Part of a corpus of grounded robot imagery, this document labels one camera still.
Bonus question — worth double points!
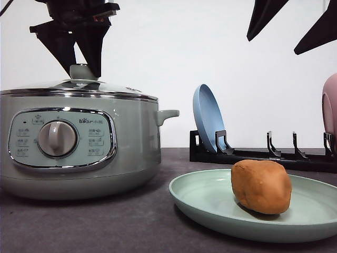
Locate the glass steamer lid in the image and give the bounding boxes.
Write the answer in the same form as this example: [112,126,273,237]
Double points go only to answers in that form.
[0,64,158,102]

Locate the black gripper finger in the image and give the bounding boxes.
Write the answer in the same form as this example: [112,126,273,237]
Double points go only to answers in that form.
[75,22,111,78]
[294,0,337,55]
[29,20,77,79]
[246,0,289,41]

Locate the pink plate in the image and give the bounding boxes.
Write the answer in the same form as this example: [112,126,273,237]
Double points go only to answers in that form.
[322,73,337,153]

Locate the blue plate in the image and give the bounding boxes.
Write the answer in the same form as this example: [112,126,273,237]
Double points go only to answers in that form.
[192,84,225,151]

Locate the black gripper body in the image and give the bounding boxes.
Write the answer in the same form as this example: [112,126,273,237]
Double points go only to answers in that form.
[35,0,121,27]

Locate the green plate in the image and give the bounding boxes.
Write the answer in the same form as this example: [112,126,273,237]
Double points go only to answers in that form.
[169,169,337,243]

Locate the brown potato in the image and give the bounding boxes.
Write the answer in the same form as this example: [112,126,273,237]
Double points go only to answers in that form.
[231,159,292,215]

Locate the black dish rack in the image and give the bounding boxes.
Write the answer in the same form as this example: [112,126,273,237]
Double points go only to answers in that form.
[190,130,337,173]

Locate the green electric steamer pot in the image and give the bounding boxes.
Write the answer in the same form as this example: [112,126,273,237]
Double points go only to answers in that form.
[0,87,179,201]

